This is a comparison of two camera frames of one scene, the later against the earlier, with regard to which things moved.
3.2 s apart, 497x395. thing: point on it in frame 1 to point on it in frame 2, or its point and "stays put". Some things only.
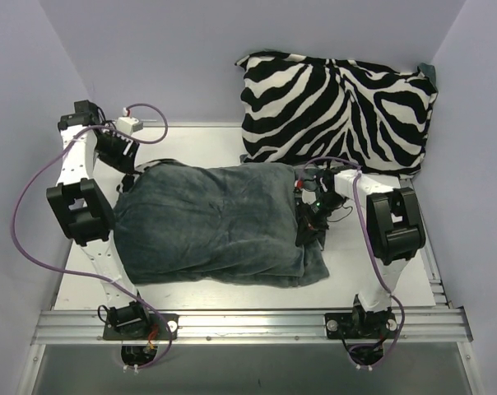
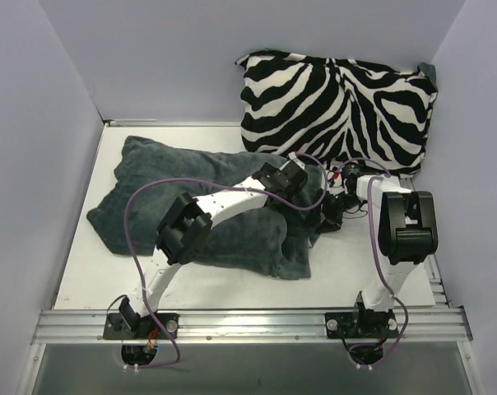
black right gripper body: [307, 230] to [349, 174]
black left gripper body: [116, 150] to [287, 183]
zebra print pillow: [298, 109] stays put
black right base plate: [362, 325] stays put
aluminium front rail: [86, 328] stays put
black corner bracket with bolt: [111, 332] stays put
